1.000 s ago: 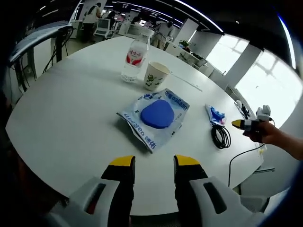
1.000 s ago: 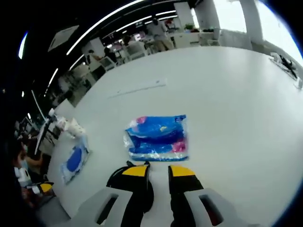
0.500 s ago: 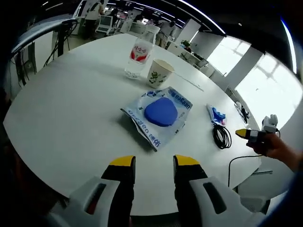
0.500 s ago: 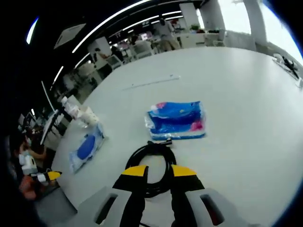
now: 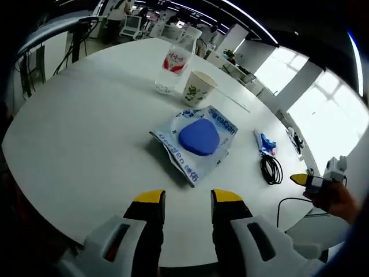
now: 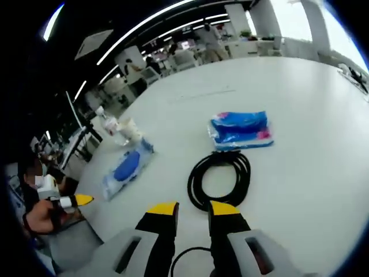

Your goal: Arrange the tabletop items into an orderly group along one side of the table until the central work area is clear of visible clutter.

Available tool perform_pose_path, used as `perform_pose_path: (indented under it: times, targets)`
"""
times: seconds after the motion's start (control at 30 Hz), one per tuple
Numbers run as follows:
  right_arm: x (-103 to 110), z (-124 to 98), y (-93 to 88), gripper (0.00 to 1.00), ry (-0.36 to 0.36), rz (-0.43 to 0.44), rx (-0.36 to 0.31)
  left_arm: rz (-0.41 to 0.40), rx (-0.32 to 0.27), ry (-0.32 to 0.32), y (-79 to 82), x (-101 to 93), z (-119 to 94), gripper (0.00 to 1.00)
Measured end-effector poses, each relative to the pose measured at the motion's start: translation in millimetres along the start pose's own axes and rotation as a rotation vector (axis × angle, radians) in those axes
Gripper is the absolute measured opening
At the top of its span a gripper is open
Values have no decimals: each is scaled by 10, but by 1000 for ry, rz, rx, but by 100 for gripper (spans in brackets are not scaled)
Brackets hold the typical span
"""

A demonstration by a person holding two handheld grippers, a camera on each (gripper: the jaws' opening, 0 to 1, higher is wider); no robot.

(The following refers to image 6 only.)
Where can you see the person's head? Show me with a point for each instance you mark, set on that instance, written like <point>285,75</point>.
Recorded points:
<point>29,171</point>

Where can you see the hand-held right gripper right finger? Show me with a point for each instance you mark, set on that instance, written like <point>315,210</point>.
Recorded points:
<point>239,254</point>

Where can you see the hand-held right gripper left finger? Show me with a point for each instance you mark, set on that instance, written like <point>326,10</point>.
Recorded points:
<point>129,254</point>

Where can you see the clear packet blue print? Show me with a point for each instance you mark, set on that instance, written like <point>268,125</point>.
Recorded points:
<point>127,168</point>

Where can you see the ceiling air vent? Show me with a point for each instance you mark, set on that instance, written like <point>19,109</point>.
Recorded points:
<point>93,43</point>

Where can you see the white table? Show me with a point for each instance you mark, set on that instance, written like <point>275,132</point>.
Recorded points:
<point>288,187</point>

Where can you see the person's light grey clothing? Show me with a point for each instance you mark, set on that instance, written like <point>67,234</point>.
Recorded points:
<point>72,248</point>

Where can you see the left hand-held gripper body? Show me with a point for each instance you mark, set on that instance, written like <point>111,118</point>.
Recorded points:
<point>47,187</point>

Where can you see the potted green plant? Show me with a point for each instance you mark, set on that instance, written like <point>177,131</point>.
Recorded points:
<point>245,33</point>

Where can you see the long ceiling light strip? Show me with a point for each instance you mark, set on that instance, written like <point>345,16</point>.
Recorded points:
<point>138,30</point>

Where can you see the person's left hand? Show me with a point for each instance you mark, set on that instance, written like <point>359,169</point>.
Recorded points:
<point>40,219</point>

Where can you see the clear bottle white cap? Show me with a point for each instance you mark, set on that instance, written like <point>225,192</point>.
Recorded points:
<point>109,127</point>

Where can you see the dark monitor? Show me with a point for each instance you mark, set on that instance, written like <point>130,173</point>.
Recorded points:
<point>69,112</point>

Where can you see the blue plastic packet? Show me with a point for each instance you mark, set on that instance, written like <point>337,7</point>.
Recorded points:
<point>239,127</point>

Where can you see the white office chair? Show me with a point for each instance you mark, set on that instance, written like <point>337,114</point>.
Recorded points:
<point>150,75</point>

